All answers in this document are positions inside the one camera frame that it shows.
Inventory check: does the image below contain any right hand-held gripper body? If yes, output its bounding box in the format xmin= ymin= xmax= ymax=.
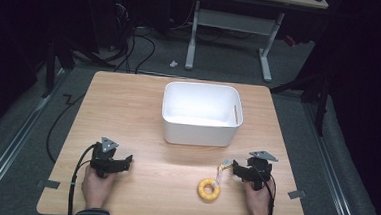
xmin=244 ymin=149 xmax=280 ymax=193

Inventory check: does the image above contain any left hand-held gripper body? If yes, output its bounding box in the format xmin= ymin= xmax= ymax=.
xmin=88 ymin=135 xmax=122 ymax=180

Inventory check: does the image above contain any yellow ring rope toy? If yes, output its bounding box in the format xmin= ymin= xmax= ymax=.
xmin=196 ymin=157 xmax=234 ymax=205

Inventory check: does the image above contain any white plastic bin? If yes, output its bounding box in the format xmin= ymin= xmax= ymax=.
xmin=159 ymin=80 xmax=247 ymax=150

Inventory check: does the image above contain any person's right hand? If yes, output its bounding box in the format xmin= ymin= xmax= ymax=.
xmin=242 ymin=177 xmax=276 ymax=215

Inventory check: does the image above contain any person's left hand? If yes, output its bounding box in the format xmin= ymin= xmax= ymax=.
xmin=79 ymin=164 xmax=119 ymax=212

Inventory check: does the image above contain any grey tape piece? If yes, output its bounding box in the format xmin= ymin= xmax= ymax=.
xmin=286 ymin=189 xmax=308 ymax=201
xmin=35 ymin=177 xmax=62 ymax=191

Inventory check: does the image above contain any black tripod stand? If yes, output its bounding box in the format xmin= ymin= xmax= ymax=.
xmin=266 ymin=58 xmax=335 ymax=138

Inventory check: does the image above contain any white-framed desk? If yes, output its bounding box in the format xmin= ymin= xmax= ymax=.
xmin=183 ymin=0 xmax=330 ymax=87

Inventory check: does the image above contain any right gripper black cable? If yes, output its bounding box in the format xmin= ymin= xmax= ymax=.
xmin=251 ymin=165 xmax=279 ymax=215

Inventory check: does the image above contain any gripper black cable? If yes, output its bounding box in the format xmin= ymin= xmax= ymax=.
xmin=251 ymin=165 xmax=279 ymax=215
xmin=67 ymin=141 xmax=98 ymax=215

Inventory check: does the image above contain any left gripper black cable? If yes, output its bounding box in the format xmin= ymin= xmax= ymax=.
xmin=67 ymin=141 xmax=98 ymax=215

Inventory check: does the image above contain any black floor cable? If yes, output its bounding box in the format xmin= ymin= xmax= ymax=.
xmin=44 ymin=91 xmax=87 ymax=166

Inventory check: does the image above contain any metal floor rail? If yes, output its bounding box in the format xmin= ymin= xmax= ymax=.
xmin=0 ymin=63 xmax=72 ymax=215
xmin=296 ymin=99 xmax=369 ymax=215

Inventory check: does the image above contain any bundle of black cables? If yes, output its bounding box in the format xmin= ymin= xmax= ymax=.
xmin=95 ymin=0 xmax=160 ymax=76

